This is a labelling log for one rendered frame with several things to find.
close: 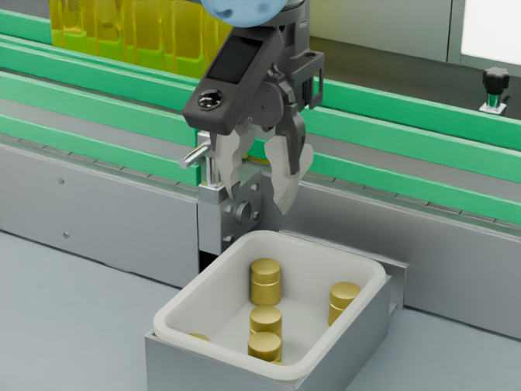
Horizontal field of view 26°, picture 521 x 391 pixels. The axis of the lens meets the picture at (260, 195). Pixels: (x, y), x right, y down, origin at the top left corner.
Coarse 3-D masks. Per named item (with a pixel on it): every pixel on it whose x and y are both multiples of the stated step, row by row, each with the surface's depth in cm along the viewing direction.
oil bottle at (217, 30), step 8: (208, 16) 129; (208, 24) 130; (216, 24) 129; (224, 24) 129; (208, 32) 130; (216, 32) 130; (224, 32) 129; (208, 40) 131; (216, 40) 130; (224, 40) 130; (208, 48) 131; (216, 48) 131; (208, 56) 132; (208, 64) 133
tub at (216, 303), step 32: (224, 256) 122; (256, 256) 127; (288, 256) 126; (320, 256) 123; (352, 256) 122; (192, 288) 117; (224, 288) 122; (288, 288) 127; (320, 288) 125; (160, 320) 112; (192, 320) 117; (224, 320) 123; (288, 320) 124; (320, 320) 124; (352, 320) 113; (224, 352) 107; (288, 352) 119; (320, 352) 107
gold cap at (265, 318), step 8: (256, 312) 118; (264, 312) 118; (272, 312) 118; (280, 312) 118; (256, 320) 116; (264, 320) 116; (272, 320) 116; (280, 320) 117; (256, 328) 116; (264, 328) 116; (272, 328) 116; (280, 328) 117; (280, 336) 118
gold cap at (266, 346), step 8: (256, 336) 114; (264, 336) 114; (272, 336) 114; (248, 344) 113; (256, 344) 113; (264, 344) 113; (272, 344) 113; (280, 344) 113; (248, 352) 113; (256, 352) 112; (264, 352) 112; (272, 352) 112; (280, 352) 113; (264, 360) 112; (272, 360) 112; (280, 360) 114
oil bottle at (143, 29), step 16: (128, 0) 134; (144, 0) 133; (160, 0) 132; (128, 16) 135; (144, 16) 134; (160, 16) 133; (128, 32) 136; (144, 32) 135; (160, 32) 134; (128, 48) 137; (144, 48) 136; (160, 48) 135; (144, 64) 137; (160, 64) 136
